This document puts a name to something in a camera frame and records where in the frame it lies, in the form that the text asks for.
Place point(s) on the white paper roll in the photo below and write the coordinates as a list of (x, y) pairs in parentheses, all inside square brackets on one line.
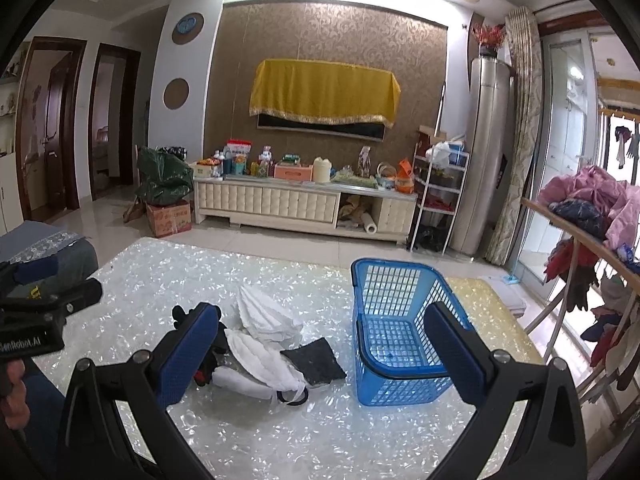
[(368, 224)]

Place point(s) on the pink storage box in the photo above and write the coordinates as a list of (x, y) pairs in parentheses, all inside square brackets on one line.
[(293, 173)]

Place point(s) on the white plastic bag on shelf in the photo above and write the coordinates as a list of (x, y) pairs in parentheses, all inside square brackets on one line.
[(444, 154)]

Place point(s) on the brown wooden door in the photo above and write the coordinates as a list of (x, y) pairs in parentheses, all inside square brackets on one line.
[(45, 127)]

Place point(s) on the red artificial flowers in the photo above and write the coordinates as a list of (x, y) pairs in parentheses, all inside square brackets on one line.
[(489, 39)]

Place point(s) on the white metal shelf rack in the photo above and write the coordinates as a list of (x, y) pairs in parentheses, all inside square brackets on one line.
[(438, 196)]

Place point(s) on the patterned beige curtain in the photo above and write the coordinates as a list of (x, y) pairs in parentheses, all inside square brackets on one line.
[(526, 55)]

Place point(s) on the green plastic bag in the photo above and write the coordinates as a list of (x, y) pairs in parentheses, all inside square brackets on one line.
[(165, 178)]

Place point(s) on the red hanging garment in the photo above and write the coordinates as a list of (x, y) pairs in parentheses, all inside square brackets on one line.
[(558, 266)]

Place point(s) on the cream plastic jar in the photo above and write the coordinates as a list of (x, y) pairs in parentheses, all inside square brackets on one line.
[(321, 170)]

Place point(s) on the yellow cloth TV cover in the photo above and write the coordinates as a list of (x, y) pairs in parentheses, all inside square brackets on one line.
[(324, 93)]

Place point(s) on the grey cushioned stool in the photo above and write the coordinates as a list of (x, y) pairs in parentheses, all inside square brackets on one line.
[(77, 259)]

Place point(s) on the white quilted cloth with straps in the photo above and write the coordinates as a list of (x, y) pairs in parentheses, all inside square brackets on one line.
[(261, 372)]

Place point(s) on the cream TV cabinet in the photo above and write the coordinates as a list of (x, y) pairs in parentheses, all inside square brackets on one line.
[(328, 209)]

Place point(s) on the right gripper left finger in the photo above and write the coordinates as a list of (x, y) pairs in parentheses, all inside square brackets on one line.
[(115, 423)]

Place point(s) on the wooden clothes rack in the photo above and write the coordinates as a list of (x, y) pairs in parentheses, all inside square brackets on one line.
[(605, 368)]

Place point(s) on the red white snack box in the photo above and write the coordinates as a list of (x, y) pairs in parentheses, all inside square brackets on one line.
[(238, 151)]

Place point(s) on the dark grey square cloth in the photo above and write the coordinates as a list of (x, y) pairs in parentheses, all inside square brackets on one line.
[(317, 363)]

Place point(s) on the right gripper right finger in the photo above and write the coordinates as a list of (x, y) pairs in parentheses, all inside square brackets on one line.
[(550, 442)]

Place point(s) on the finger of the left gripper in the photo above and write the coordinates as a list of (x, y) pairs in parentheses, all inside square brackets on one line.
[(77, 298), (36, 270)]

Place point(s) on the orange bag on cabinet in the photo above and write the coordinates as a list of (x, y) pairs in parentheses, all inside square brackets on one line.
[(404, 180)]

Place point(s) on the silver standing air conditioner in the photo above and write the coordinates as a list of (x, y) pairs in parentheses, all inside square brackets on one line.
[(488, 141)]

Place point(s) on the grey floor mat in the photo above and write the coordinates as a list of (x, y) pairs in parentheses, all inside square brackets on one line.
[(509, 297)]

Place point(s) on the cardboard box on floor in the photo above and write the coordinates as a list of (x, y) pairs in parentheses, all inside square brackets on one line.
[(165, 221)]

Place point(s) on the person left hand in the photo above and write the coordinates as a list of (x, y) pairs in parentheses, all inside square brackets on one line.
[(14, 407)]

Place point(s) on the pile of pink clothes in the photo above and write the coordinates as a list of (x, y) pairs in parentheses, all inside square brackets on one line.
[(617, 201)]

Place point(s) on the blue plastic laundry basket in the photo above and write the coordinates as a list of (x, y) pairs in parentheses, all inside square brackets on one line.
[(395, 362)]

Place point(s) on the black plush toy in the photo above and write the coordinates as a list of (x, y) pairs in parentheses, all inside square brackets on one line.
[(218, 348)]

